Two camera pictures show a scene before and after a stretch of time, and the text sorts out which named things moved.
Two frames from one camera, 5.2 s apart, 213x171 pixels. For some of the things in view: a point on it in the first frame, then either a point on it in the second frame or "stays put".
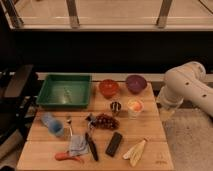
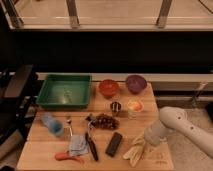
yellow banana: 135,153 stays put
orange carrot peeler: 63,156 stays put
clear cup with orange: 134,107 stays put
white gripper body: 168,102 -> 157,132
